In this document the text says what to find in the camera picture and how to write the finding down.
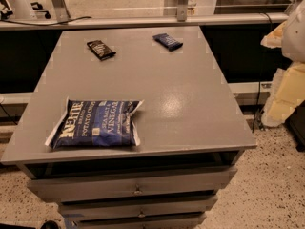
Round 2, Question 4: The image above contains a grey metal rail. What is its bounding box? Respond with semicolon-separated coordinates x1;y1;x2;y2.
0;12;288;31

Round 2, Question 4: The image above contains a blue rxbar blueberry bar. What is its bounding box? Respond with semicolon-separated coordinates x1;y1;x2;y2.
152;33;183;52

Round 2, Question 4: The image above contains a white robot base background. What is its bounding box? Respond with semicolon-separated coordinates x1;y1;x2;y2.
1;0;37;20

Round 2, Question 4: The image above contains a grey drawer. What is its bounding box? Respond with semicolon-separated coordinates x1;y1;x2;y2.
28;165;237;202
59;195;217;221
71;212;206;229

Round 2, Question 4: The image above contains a top grey drawer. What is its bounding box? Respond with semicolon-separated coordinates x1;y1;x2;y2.
28;165;237;202

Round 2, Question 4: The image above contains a black snack bar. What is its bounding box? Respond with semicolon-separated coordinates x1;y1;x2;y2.
87;40;116;60

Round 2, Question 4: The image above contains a middle grey drawer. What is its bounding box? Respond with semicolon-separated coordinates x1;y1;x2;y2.
59;195;217;221

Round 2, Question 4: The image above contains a blue potato chip bag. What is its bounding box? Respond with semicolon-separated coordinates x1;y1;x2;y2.
45;99;143;149

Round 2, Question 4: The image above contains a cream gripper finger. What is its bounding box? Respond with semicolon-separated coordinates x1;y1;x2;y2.
261;62;305;127
260;21;287;49

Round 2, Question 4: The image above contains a black cable on rail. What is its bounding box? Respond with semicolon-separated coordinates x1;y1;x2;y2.
0;15;93;27

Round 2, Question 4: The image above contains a bottom grey drawer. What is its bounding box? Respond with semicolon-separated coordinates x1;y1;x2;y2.
71;212;206;229

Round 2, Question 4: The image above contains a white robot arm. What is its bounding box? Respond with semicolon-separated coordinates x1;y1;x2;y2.
261;0;305;127

